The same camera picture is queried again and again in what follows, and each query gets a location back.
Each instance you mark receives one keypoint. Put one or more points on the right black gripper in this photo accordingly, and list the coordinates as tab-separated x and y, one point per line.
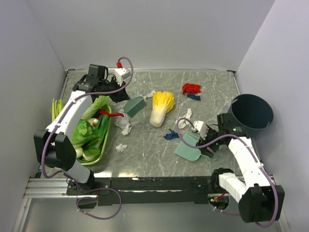
203	150

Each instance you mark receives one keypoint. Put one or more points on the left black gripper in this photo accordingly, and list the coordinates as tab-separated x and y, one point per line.
120	95

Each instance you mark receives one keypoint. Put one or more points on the teal hand brush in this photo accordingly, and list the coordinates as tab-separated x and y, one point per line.
134	105

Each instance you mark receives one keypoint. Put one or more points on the teal dustpan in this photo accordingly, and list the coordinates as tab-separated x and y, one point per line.
188	153

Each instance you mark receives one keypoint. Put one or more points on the white paper scrap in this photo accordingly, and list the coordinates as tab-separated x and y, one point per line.
120	148
148	95
183	123
124	124

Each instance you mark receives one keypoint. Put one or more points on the white paper scrap top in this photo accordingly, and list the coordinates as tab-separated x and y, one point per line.
148	95

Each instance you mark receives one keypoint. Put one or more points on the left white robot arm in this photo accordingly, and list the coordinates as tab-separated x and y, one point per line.
53	146

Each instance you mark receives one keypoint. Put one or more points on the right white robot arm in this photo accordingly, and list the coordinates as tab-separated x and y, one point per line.
259	198

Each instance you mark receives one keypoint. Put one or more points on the red chili pepper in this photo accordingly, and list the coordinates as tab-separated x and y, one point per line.
111	113

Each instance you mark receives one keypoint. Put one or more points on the large lettuce leaf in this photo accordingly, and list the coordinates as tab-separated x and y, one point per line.
95	106

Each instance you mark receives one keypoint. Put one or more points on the blue crumpled paper scrap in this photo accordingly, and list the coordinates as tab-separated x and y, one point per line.
171	135

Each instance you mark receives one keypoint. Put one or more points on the yellow napa cabbage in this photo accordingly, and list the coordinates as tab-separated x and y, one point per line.
163	103

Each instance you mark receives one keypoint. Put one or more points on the green vegetable tray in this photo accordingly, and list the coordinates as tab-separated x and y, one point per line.
92	151

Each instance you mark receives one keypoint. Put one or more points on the bok choy greens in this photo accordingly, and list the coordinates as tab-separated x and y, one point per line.
88	140

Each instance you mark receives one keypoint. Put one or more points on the dark blue paper scrap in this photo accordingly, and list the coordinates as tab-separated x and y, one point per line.
194	97

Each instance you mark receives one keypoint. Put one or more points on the dark blue bin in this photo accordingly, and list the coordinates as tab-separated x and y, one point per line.
252	112

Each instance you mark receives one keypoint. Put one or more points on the green onion stalks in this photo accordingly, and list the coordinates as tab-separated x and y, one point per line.
57	106

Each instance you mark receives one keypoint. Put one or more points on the red paper scrap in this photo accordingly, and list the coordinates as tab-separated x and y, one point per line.
191	88

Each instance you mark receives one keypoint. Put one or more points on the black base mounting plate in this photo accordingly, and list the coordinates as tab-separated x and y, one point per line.
181	189

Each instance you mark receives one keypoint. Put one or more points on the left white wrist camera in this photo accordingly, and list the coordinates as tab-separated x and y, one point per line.
121	74

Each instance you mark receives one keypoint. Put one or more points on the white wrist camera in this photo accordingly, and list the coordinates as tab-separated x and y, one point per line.
121	74
201	128

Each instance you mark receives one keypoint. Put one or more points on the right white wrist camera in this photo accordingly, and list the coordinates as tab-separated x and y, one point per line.
201	128

